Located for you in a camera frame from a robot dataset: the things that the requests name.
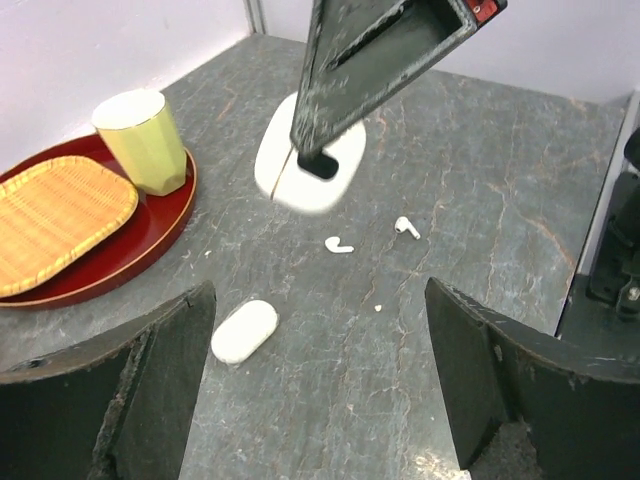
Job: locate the pale green mug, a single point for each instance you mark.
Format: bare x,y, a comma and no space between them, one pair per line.
139,130

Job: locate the red round lacquer tray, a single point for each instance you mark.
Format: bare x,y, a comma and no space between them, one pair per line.
153,228

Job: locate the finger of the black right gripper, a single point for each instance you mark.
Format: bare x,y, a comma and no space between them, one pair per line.
361,53

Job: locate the aluminium frame post right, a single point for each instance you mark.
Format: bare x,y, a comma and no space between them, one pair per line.
255,15

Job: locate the white earbud upper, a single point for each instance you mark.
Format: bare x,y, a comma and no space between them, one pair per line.
334,245

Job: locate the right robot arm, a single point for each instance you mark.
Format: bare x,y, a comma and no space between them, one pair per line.
603,309

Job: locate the white earbud lower middle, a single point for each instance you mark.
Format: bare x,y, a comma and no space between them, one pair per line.
404,225

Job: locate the white earbud charging case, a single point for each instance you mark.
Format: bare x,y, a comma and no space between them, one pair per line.
244,331

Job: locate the woven bamboo basket tray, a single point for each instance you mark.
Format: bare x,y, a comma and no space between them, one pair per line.
55,212

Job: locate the small white charging case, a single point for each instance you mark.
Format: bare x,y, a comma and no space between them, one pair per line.
308,184

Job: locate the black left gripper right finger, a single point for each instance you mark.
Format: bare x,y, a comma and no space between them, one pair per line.
581,407

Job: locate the white earbud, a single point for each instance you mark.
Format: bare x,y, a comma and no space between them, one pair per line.
334,245
404,225

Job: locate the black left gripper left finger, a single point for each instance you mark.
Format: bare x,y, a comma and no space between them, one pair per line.
116,406

